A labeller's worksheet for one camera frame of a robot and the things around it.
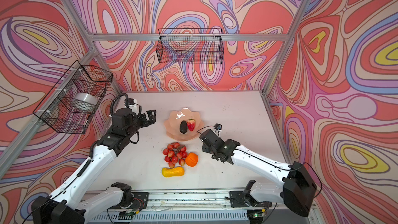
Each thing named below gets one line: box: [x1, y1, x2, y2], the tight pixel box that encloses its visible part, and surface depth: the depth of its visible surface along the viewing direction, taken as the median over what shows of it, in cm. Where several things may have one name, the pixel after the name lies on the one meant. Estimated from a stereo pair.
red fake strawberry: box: [187, 116, 196, 132], surface depth 98 cm
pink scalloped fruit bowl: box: [163, 107, 204, 142], surface depth 101 cm
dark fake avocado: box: [179, 120, 188, 134], surface depth 98 cm
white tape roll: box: [71, 92, 98, 112], surface depth 74 cm
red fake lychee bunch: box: [162, 142, 188, 168], surface depth 85 cm
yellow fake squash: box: [161, 166, 185, 178], surface depth 81 cm
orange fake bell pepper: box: [185, 151, 199, 168], surface depth 83 cm
